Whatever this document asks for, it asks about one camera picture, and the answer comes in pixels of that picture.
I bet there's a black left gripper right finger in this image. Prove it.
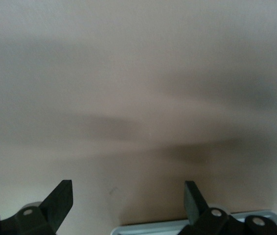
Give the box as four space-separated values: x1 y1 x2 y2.
179 181 277 235

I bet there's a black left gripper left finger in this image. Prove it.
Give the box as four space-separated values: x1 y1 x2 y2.
0 179 74 235

